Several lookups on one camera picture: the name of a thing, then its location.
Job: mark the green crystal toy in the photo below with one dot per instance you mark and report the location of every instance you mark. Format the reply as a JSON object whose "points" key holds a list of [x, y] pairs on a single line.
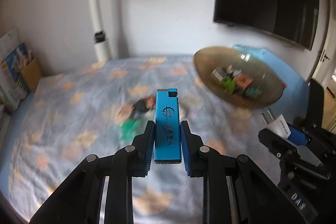
{"points": [[131, 129]]}

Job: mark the row of standing books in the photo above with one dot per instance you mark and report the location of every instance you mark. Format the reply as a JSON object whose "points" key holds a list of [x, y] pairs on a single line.
{"points": [[11, 74]]}

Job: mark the brown pen holder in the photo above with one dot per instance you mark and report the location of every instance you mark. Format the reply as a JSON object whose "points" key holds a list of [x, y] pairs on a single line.
{"points": [[31, 75]]}

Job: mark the orange printed box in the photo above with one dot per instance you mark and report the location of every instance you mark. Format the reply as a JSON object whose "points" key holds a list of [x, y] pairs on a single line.
{"points": [[243, 81]]}

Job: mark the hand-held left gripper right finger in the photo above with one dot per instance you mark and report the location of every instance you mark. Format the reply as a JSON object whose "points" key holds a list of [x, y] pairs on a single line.
{"points": [[185, 148]]}

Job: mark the green plastic toy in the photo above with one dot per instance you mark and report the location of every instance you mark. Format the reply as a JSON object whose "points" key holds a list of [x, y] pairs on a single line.
{"points": [[229, 84]]}

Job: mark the brown glass bowl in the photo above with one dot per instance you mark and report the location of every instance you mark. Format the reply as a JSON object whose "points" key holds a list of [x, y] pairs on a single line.
{"points": [[236, 61]]}

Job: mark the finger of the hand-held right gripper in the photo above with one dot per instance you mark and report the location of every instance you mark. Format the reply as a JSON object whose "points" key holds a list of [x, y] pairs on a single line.
{"points": [[298, 136], [275, 142]]}

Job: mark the blue lighter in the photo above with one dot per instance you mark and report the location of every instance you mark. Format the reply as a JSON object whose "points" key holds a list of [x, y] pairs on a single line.
{"points": [[168, 127]]}

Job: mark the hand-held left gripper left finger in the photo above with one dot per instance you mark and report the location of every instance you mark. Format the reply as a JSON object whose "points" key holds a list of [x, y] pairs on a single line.
{"points": [[149, 146]]}

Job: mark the white desk lamp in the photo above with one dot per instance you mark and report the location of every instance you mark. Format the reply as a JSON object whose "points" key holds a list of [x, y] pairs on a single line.
{"points": [[98, 16]]}

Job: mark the small red object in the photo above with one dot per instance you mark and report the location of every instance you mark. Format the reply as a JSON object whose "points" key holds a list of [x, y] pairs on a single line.
{"points": [[283, 85]]}

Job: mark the printed grey table cloth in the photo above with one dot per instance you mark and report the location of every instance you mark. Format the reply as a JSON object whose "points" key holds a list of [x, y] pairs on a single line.
{"points": [[78, 134]]}

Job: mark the teal plastic toy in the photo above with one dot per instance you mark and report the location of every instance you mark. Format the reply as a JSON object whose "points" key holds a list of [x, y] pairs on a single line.
{"points": [[254, 91]]}

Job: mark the pink toy figure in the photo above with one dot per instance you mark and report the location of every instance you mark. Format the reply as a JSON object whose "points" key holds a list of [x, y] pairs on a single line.
{"points": [[126, 112]]}

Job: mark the white charger plug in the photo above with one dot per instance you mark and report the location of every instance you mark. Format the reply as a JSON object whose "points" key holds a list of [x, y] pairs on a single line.
{"points": [[278, 125]]}

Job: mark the bunch of pens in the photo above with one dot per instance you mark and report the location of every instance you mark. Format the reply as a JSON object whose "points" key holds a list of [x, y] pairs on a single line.
{"points": [[29, 56]]}

